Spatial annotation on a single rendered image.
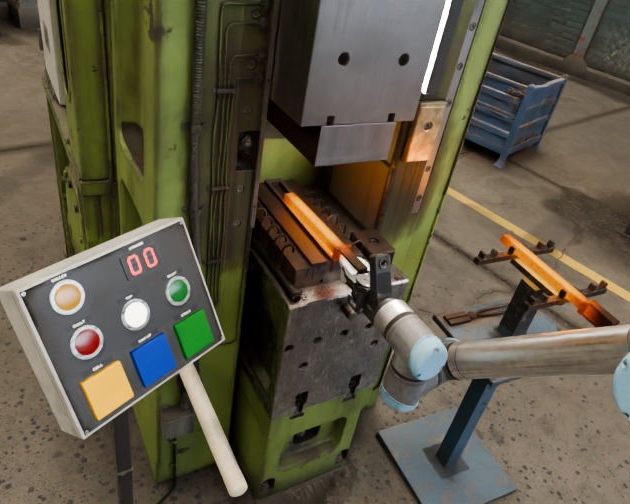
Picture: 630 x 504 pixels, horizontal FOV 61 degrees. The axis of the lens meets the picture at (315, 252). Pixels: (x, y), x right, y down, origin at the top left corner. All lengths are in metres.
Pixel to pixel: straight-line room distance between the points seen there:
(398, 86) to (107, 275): 0.71
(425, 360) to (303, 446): 0.93
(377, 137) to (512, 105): 3.65
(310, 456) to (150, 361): 1.05
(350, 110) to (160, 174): 0.44
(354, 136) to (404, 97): 0.14
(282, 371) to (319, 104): 0.74
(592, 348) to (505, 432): 1.49
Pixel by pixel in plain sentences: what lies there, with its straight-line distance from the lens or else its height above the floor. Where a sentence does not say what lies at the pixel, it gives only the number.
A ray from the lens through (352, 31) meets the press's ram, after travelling 1.12.
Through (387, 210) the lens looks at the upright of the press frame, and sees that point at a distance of 1.61.
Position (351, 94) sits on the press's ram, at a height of 1.43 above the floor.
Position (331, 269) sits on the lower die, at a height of 0.96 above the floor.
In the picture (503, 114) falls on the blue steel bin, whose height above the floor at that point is 0.42.
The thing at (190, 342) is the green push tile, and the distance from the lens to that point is 1.11.
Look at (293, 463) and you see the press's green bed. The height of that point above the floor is 0.16.
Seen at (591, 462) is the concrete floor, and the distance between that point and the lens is 2.66.
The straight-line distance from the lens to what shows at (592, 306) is 1.60.
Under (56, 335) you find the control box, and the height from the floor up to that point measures 1.12.
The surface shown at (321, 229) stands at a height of 1.02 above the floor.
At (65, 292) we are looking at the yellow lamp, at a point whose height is 1.17.
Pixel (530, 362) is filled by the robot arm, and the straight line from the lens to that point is 1.16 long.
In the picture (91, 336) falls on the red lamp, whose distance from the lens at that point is 1.00.
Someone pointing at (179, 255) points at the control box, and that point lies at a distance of 1.09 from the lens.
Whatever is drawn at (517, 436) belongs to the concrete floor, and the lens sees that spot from 2.56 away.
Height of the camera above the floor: 1.79
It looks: 35 degrees down
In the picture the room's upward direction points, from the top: 11 degrees clockwise
